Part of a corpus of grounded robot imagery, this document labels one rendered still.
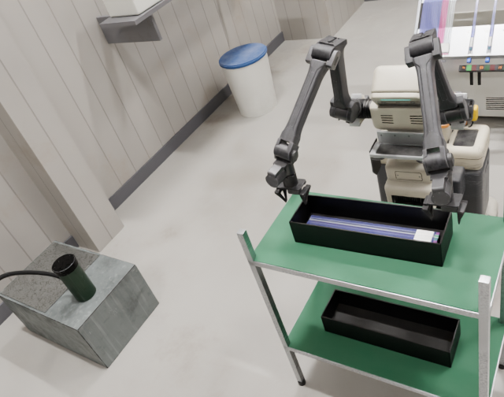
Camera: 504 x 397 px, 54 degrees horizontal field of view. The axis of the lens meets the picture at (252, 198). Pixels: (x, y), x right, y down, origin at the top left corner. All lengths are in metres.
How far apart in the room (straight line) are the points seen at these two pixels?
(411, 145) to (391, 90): 0.29
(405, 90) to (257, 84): 2.87
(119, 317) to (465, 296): 2.11
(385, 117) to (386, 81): 0.19
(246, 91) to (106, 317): 2.61
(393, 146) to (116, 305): 1.87
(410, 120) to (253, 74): 2.74
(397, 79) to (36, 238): 2.95
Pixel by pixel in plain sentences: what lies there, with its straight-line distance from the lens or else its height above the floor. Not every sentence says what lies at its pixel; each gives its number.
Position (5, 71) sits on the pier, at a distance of 3.57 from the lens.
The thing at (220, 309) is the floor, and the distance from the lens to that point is 3.20.
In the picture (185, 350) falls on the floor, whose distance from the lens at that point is 3.11.
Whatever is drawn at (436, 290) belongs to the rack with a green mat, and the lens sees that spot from 1.78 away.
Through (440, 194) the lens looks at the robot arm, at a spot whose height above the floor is 1.29.
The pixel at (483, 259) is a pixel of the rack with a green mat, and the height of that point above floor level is 0.95.
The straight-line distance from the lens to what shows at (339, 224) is 1.98.
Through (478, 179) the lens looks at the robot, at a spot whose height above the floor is 0.64.
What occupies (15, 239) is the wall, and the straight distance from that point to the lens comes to 4.02.
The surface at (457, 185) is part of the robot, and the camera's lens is 2.51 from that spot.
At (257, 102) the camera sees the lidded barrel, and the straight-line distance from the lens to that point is 4.89.
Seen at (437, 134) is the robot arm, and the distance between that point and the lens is 1.64.
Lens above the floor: 2.33
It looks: 37 degrees down
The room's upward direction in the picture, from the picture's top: 20 degrees counter-clockwise
